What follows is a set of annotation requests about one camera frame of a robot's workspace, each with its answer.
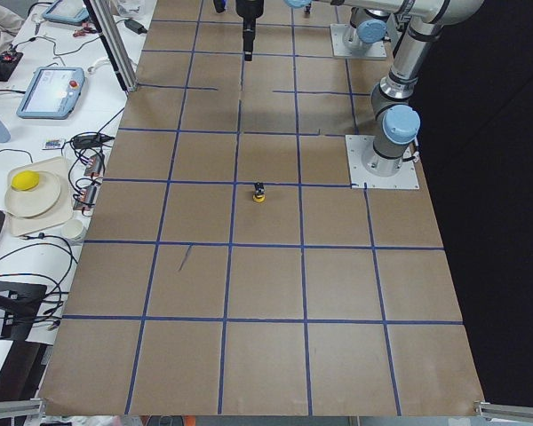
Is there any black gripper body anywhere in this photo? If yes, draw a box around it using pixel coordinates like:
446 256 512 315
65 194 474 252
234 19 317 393
235 0 264 31

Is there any yellow push button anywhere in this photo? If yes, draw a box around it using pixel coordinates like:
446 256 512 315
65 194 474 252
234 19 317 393
252 182 266 202

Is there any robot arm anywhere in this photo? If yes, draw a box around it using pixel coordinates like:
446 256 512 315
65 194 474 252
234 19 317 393
331 1 482 178
235 0 390 61

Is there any black power adapter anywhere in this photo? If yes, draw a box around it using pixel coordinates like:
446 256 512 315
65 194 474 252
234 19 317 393
123 19 147 35

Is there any far blue teach pendant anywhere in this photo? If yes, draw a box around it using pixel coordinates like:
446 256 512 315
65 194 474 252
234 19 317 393
43 0 89 26

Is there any blue teach pendant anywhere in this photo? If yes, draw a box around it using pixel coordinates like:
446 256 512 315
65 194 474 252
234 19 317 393
16 67 85 120
43 0 89 26

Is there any upper usb hub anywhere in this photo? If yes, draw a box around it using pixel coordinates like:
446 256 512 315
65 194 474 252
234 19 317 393
84 152 105 178

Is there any usb hub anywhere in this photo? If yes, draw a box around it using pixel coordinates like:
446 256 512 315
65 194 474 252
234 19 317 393
73 184 99 212
84 152 105 178

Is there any near blue teach pendant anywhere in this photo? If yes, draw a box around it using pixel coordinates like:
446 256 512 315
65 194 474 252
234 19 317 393
16 67 85 120

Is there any lower usb hub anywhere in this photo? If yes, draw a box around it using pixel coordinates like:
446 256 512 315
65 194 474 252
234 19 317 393
73 184 99 212

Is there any black red electronic device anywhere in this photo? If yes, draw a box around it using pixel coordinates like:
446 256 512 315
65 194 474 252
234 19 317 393
0 50 23 82

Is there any beige square tray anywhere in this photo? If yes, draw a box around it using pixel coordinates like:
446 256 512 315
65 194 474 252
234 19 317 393
4 156 73 236

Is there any white paper cup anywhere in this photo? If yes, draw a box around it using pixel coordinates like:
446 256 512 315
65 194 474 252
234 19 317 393
61 219 87 245

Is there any beige round plate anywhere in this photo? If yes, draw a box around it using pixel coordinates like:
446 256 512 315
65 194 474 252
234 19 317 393
4 171 61 217

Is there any yellow lemon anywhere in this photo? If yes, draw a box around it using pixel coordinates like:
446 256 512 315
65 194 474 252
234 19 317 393
11 170 40 192

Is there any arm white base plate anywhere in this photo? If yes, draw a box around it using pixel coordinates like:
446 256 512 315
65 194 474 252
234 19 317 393
346 135 419 190
330 24 386 60

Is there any aluminium frame post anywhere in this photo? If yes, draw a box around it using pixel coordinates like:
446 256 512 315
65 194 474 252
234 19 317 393
84 0 138 93

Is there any black cable bundle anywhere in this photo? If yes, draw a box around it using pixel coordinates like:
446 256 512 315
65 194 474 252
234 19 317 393
0 234 81 332

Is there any black camera stand base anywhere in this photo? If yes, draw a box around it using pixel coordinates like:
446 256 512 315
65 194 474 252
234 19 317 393
0 281 47 341

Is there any left aluminium rail corner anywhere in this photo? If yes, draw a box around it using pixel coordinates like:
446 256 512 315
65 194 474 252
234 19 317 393
0 398 44 419

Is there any aluminium rail corner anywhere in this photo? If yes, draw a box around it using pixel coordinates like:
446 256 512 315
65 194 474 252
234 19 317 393
0 398 44 419
474 401 533 423

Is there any right aluminium rail corner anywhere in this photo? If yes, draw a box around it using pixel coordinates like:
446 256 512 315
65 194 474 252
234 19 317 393
474 401 533 423

